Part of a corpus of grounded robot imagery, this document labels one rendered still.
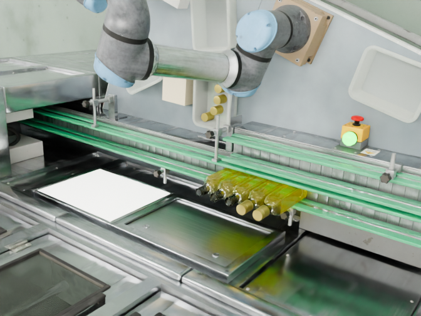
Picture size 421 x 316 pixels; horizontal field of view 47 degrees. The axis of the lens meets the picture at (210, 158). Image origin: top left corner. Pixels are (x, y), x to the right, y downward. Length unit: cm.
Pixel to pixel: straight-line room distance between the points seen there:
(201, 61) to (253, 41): 16
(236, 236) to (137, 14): 76
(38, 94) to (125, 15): 102
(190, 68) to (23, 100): 96
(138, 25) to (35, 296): 76
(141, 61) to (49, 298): 67
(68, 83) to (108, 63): 101
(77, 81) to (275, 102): 96
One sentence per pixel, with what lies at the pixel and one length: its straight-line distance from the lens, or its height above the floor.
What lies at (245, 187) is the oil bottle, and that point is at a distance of 153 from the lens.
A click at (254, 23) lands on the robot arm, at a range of 143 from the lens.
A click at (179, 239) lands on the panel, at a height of 124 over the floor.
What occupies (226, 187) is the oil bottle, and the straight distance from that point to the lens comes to 155.
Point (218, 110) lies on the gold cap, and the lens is 185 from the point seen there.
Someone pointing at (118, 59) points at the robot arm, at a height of 143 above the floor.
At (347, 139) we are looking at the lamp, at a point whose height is 85.
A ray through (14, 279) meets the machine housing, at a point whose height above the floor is 165.
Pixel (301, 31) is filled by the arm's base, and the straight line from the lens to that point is 155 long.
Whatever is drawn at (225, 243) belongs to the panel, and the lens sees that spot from 152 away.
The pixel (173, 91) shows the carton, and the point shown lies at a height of 82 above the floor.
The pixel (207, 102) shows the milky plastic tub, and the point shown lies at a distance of 192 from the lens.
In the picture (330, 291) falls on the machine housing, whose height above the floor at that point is 115.
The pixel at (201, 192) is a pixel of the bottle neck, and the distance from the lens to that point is 154.
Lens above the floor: 228
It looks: 50 degrees down
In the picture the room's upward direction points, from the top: 113 degrees counter-clockwise
